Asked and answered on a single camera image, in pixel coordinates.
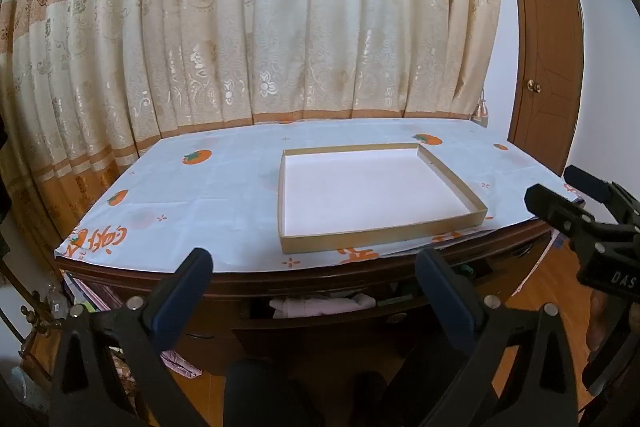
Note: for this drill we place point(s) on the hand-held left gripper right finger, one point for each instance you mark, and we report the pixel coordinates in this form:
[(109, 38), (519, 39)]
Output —
[(452, 307)]

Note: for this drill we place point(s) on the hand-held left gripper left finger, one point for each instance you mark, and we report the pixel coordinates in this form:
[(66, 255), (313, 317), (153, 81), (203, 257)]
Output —
[(170, 309)]

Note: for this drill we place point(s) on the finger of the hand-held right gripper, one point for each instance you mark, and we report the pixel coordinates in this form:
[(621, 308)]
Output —
[(550, 202), (587, 182)]

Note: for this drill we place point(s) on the pale pink underwear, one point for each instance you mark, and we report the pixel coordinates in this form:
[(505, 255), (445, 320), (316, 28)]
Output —
[(332, 306)]

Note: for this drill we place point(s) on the shallow cardboard tray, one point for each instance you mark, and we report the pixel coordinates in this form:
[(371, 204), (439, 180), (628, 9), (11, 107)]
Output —
[(370, 192)]

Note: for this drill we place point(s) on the person's right hand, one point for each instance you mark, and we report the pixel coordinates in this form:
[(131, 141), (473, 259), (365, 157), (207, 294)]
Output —
[(596, 322)]

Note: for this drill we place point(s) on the pink striped cloth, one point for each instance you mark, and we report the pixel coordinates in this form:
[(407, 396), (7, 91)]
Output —
[(180, 362)]

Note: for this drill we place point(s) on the dark wooden desk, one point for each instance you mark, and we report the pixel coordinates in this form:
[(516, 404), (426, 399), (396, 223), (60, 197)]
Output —
[(220, 289)]

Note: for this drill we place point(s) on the stack of colourful papers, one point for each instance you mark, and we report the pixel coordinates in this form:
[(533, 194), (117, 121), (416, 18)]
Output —
[(90, 294)]

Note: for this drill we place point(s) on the white orange-printed tablecloth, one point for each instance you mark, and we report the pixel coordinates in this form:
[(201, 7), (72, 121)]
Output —
[(200, 207)]

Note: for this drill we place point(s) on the brass door knob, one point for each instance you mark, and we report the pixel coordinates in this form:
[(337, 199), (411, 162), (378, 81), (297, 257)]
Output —
[(534, 86)]

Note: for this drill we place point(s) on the curtain tassel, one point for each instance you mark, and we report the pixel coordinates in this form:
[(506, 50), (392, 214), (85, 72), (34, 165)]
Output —
[(481, 109)]

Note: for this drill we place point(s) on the brown wooden door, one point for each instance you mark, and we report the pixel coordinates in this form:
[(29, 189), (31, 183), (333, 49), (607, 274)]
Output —
[(545, 57)]

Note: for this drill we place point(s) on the cream floral curtain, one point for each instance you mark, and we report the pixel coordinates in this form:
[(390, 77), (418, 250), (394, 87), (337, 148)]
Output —
[(250, 32)]

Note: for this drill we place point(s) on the brass bed frame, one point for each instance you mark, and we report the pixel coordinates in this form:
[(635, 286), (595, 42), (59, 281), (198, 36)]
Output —
[(35, 312)]

